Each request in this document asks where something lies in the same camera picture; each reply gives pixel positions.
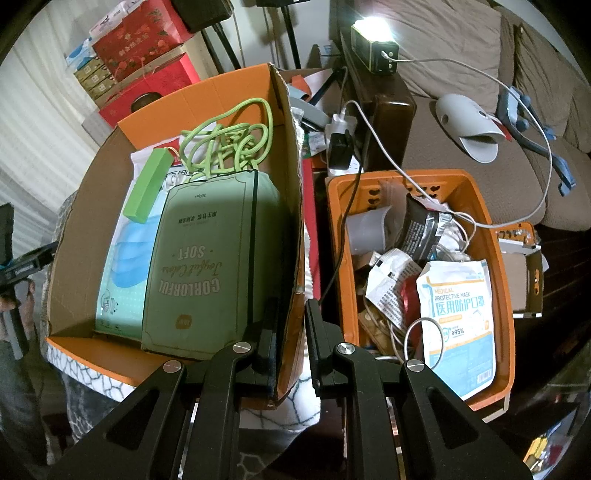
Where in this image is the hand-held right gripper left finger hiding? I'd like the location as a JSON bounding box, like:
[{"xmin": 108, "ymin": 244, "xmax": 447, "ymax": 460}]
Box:
[{"xmin": 46, "ymin": 296, "xmax": 281, "ymax": 480}]

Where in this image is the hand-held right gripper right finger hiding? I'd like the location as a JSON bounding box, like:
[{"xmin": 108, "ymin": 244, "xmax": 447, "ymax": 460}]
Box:
[{"xmin": 305, "ymin": 299, "xmax": 533, "ymax": 480}]

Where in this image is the orange cardboard box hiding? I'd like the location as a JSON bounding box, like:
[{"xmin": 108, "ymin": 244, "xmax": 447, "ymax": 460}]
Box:
[{"xmin": 45, "ymin": 64, "xmax": 308, "ymax": 410}]

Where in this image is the blue face mask packet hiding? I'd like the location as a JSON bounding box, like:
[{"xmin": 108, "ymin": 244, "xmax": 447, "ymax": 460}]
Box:
[{"xmin": 95, "ymin": 148, "xmax": 185, "ymax": 341}]

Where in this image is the green tissue pack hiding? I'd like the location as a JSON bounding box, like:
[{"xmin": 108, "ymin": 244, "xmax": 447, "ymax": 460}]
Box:
[{"xmin": 141, "ymin": 168, "xmax": 286, "ymax": 361}]

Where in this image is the green power bank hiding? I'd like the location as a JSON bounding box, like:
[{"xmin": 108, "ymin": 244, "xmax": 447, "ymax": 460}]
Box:
[{"xmin": 122, "ymin": 148, "xmax": 173, "ymax": 223}]

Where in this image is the green cord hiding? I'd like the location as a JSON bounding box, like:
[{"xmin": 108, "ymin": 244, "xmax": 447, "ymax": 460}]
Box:
[{"xmin": 178, "ymin": 96, "xmax": 274, "ymax": 182}]

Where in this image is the person's left hand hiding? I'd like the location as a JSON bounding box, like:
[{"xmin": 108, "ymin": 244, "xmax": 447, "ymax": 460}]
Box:
[{"xmin": 21, "ymin": 279, "xmax": 40, "ymax": 322}]

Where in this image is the white printed paper packet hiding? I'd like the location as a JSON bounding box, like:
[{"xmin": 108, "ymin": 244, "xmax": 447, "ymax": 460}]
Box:
[{"xmin": 365, "ymin": 248, "xmax": 423, "ymax": 326}]

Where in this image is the white curtain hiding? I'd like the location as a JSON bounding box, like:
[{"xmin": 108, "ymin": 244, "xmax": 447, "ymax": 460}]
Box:
[{"xmin": 0, "ymin": 46, "xmax": 100, "ymax": 236}]

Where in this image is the grey cup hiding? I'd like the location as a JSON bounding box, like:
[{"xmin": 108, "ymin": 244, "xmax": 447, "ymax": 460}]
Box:
[{"xmin": 345, "ymin": 205, "xmax": 393, "ymax": 256}]

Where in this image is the white medical mask packet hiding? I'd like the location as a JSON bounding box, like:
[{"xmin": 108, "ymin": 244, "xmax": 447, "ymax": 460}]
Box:
[{"xmin": 416, "ymin": 258, "xmax": 498, "ymax": 401}]

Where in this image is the black foil packet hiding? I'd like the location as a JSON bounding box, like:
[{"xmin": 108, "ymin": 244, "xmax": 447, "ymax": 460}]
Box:
[{"xmin": 397, "ymin": 194, "xmax": 456, "ymax": 267}]

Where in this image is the stack of yellow boxes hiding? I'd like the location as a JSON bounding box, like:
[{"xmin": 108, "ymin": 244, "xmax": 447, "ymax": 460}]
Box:
[{"xmin": 73, "ymin": 58, "xmax": 122, "ymax": 110}]

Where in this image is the black power adapter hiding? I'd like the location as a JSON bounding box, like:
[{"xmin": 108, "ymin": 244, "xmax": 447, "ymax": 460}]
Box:
[{"xmin": 328, "ymin": 131, "xmax": 354, "ymax": 174}]

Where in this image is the orange plastic basket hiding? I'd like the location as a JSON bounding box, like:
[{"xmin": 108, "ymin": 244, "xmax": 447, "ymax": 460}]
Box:
[{"xmin": 325, "ymin": 168, "xmax": 516, "ymax": 412}]

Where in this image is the small brown cardboard box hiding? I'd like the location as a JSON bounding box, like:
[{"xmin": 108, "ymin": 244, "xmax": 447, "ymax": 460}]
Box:
[{"xmin": 498, "ymin": 222, "xmax": 548, "ymax": 319}]

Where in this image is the blue white packet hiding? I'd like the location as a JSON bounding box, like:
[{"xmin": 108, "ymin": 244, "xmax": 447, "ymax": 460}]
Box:
[{"xmin": 65, "ymin": 37, "xmax": 96, "ymax": 66}]

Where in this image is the white charger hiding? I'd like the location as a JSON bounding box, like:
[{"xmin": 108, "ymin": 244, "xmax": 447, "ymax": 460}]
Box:
[{"xmin": 325, "ymin": 115, "xmax": 359, "ymax": 139}]

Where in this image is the red and white box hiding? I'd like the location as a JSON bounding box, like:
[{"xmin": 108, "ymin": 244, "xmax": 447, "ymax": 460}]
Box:
[{"xmin": 98, "ymin": 53, "xmax": 201, "ymax": 129}]

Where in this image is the red patterned gift box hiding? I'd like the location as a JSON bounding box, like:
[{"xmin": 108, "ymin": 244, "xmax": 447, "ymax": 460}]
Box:
[{"xmin": 91, "ymin": 0, "xmax": 197, "ymax": 70}]

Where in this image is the white neck massager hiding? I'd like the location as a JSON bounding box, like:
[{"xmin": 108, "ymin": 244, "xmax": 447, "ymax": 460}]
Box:
[{"xmin": 435, "ymin": 93, "xmax": 507, "ymax": 164}]

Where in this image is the black tripod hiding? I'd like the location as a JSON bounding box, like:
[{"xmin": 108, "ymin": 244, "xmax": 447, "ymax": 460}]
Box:
[{"xmin": 203, "ymin": 0, "xmax": 306, "ymax": 75}]

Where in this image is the portable lamp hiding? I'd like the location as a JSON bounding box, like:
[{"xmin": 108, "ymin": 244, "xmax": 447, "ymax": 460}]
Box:
[{"xmin": 350, "ymin": 16, "xmax": 400, "ymax": 75}]

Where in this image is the blue massage tool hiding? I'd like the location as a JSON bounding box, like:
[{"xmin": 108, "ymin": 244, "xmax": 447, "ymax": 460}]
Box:
[{"xmin": 498, "ymin": 85, "xmax": 578, "ymax": 197}]

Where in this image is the brown sofa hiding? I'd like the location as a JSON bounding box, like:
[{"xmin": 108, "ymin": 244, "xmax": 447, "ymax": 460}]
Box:
[{"xmin": 388, "ymin": 0, "xmax": 591, "ymax": 232}]

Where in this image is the white cable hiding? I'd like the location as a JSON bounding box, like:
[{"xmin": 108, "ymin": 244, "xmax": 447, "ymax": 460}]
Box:
[{"xmin": 360, "ymin": 55, "xmax": 556, "ymax": 229}]

